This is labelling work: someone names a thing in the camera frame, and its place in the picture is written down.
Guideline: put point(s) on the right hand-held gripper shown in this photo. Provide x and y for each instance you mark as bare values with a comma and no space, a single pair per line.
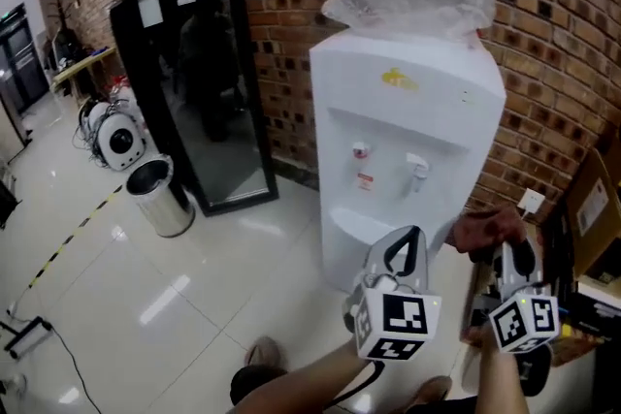
524,322

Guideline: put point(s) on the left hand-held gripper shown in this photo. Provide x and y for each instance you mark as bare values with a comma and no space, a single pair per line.
398,325

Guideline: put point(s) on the brown cloth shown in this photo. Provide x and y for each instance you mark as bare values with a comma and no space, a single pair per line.
485,228

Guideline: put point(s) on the white water dispenser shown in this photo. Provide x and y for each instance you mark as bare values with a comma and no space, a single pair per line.
402,111

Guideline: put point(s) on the person's left forearm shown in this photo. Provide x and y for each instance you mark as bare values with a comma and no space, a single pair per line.
315,383

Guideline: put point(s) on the person's right forearm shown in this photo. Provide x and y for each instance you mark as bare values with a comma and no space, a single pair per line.
504,378

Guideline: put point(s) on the flat black box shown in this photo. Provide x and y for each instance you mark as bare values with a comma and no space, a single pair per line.
558,257

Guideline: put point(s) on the black box with white lid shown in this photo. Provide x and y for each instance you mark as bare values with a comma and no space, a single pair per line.
599,305

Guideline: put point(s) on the printed cardboard box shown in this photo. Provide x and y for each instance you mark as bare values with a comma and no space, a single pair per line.
577,346

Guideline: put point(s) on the cardboard box with white label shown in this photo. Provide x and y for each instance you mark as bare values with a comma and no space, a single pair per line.
597,213

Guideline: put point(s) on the person's right shoe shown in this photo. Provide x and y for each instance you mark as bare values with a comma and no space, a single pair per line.
432,390

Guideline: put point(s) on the person's shoe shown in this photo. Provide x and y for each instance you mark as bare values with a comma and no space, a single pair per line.
264,351
432,390

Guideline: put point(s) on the person's left shoe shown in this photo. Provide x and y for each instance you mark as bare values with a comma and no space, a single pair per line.
264,351

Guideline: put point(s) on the person's black shorts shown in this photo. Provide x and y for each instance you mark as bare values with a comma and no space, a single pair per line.
252,378

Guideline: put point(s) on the black framed glass panel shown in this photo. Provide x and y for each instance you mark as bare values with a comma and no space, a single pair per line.
208,111

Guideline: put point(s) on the steel trash can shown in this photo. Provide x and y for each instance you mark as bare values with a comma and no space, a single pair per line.
162,203

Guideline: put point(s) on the white round device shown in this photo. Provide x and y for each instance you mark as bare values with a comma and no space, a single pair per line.
121,140

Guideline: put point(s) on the yellow and black striped tape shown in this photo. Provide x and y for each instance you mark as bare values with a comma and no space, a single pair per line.
73,237

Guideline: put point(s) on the pile of plastic bags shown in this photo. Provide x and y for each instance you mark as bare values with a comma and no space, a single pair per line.
119,85

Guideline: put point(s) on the wooden workbench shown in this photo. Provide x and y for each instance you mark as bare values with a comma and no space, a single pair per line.
82,65

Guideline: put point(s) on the flat black floor device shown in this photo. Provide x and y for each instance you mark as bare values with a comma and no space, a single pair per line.
26,337

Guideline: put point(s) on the black double door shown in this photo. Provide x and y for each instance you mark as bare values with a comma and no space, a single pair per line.
22,63

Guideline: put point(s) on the white wall socket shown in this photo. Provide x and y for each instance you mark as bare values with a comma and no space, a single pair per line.
531,201

